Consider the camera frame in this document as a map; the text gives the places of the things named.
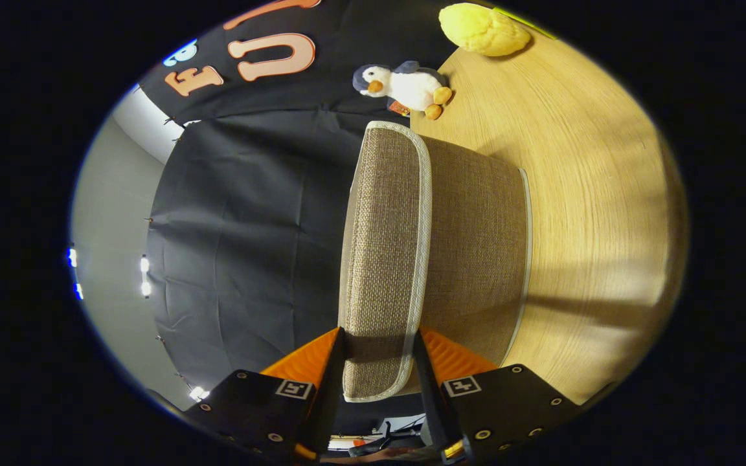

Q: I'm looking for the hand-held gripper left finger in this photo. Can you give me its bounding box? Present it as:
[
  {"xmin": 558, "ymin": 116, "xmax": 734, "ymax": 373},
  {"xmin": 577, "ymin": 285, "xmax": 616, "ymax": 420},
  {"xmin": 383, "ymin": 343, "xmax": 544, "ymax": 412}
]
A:
[{"xmin": 182, "ymin": 327, "xmax": 348, "ymax": 463}]

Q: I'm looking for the beige fabric storage box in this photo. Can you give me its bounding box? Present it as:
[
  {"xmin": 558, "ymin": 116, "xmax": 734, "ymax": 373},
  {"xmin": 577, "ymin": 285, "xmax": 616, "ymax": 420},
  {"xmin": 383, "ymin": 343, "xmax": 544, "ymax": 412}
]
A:
[{"xmin": 337, "ymin": 121, "xmax": 534, "ymax": 403}]

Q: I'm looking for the penguin plush toy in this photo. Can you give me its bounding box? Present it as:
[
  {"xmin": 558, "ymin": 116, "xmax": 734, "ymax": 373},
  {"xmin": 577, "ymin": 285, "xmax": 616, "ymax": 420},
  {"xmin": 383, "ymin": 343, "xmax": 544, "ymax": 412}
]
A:
[{"xmin": 352, "ymin": 61, "xmax": 455, "ymax": 120}]

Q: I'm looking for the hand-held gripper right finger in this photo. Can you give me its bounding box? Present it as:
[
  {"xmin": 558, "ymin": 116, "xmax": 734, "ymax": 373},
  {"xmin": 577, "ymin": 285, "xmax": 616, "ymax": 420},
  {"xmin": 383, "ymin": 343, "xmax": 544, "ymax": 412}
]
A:
[{"xmin": 412, "ymin": 329, "xmax": 584, "ymax": 463}]

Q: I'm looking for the black backdrop cloth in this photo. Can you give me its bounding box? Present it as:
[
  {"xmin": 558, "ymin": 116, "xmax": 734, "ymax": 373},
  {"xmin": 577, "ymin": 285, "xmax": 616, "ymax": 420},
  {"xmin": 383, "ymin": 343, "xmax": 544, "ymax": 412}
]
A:
[{"xmin": 137, "ymin": 0, "xmax": 458, "ymax": 399}]

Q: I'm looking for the yellow plush bun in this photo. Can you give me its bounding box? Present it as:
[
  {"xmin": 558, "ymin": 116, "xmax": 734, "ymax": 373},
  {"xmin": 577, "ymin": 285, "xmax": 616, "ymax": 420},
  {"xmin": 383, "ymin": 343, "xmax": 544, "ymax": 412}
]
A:
[{"xmin": 438, "ymin": 3, "xmax": 533, "ymax": 57}]

